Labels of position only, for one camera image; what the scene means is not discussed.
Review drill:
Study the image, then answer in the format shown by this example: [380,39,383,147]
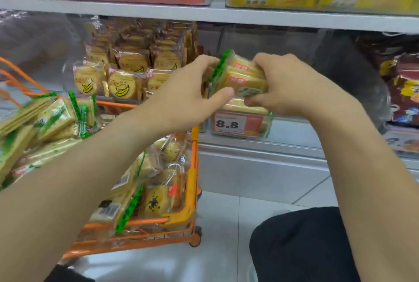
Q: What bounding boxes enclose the person's right hand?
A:
[244,52,364,119]

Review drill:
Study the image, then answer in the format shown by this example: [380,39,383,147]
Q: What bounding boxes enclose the person's left hand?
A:
[144,54,235,135]

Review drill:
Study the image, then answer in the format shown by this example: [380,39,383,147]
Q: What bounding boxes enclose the green cracker packets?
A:
[0,92,146,237]
[211,96,274,140]

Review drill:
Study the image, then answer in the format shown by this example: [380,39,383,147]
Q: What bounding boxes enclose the orange shopping cart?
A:
[0,57,202,265]

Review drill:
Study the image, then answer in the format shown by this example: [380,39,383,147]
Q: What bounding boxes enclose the white metal store shelf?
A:
[0,0,419,206]

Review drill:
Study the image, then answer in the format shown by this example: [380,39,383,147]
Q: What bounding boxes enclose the person's right forearm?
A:
[311,103,419,282]

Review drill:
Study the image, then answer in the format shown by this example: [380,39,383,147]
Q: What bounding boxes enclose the person's left forearm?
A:
[0,107,177,282]

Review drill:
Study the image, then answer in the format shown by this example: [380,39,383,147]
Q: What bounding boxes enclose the person's right leg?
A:
[249,207,361,282]

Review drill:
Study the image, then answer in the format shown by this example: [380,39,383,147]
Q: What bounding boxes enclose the person's leg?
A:
[249,207,361,282]
[44,265,96,282]

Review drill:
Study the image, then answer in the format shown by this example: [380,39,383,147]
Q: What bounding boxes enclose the person's left leg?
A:
[44,265,96,282]

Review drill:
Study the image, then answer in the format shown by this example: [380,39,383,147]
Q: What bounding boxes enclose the group of banana biscuit packets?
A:
[72,18,199,101]

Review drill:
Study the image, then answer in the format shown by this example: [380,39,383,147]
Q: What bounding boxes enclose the row of dark red bags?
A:
[357,33,419,125]

